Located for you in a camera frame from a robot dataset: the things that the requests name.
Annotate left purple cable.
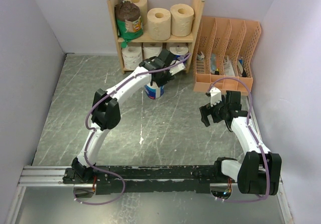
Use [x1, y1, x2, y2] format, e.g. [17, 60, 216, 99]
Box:
[72, 52, 192, 206]

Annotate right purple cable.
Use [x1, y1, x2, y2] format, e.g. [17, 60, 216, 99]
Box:
[205, 77, 270, 203]

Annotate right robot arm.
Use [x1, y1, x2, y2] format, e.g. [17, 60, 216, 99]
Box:
[199, 87, 282, 198]

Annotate white item in organizer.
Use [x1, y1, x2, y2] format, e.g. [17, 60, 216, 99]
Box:
[197, 52, 205, 61]

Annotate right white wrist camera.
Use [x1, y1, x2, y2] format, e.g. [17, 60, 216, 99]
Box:
[206, 87, 222, 106]

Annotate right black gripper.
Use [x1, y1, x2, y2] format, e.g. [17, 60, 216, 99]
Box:
[200, 95, 228, 127]

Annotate green brown paper roll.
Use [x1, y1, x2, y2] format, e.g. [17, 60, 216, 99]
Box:
[115, 1, 143, 48]

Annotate pink dotted roll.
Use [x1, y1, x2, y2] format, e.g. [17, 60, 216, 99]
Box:
[121, 45, 142, 70]

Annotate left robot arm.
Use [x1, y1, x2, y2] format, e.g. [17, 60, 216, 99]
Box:
[71, 49, 175, 183]

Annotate blue item in organizer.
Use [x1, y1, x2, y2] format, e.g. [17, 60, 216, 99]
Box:
[210, 53, 219, 75]

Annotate wooden two-tier shelf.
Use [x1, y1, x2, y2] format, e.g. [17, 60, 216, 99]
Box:
[106, 0, 205, 75]

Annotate beige paper roll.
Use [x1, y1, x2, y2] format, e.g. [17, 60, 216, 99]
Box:
[147, 8, 171, 41]
[170, 4, 194, 37]
[124, 0, 148, 25]

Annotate aluminium extrusion rail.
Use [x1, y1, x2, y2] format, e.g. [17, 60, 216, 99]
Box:
[18, 165, 283, 186]

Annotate dark items in organizer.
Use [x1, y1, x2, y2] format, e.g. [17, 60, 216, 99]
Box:
[237, 56, 247, 77]

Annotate orange plastic file organizer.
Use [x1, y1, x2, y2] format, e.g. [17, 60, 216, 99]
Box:
[192, 16, 261, 96]

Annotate blue roll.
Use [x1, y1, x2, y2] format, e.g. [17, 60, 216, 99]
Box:
[144, 82, 164, 99]
[175, 55, 185, 61]

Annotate papers in organizer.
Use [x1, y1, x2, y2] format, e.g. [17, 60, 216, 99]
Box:
[223, 56, 236, 77]

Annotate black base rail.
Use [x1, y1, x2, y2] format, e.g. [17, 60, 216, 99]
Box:
[63, 164, 228, 195]

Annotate purple cable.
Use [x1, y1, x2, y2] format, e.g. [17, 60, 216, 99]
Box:
[205, 77, 270, 203]
[72, 52, 192, 206]

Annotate plain white roll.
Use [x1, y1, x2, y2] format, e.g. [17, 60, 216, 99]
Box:
[168, 43, 189, 56]
[142, 42, 163, 59]

